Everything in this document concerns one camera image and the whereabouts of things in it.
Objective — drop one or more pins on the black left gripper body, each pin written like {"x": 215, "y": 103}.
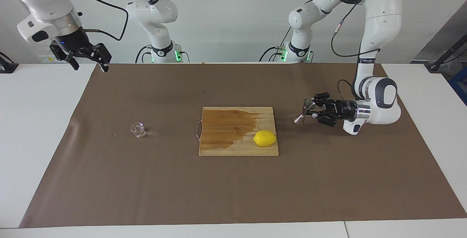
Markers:
{"x": 344, "y": 109}

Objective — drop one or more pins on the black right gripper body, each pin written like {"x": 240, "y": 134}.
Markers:
{"x": 74, "y": 41}

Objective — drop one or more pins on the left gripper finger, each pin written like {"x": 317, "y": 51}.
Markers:
{"x": 328, "y": 100}
{"x": 328, "y": 118}

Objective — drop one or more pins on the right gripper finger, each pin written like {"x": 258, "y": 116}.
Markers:
{"x": 101, "y": 54}
{"x": 61, "y": 51}

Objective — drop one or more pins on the steel jigger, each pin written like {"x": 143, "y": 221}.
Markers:
{"x": 309, "y": 105}

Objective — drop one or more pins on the small clear glass cup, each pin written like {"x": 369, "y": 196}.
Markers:
{"x": 138, "y": 130}

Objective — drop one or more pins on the white yellow-labelled socket box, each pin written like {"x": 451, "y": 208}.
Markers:
{"x": 44, "y": 59}

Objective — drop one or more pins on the yellow lemon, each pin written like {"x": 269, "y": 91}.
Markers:
{"x": 265, "y": 138}

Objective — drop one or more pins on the black stand pole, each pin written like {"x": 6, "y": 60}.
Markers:
{"x": 443, "y": 56}

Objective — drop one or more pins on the wooden cutting board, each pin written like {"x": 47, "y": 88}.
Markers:
{"x": 219, "y": 147}

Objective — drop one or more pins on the brown paper table mat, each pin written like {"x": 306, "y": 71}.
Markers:
{"x": 233, "y": 187}

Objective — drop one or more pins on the blue crate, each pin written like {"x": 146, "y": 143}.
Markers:
{"x": 460, "y": 85}

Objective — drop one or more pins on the black clamp mount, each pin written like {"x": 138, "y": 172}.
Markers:
{"x": 5, "y": 66}

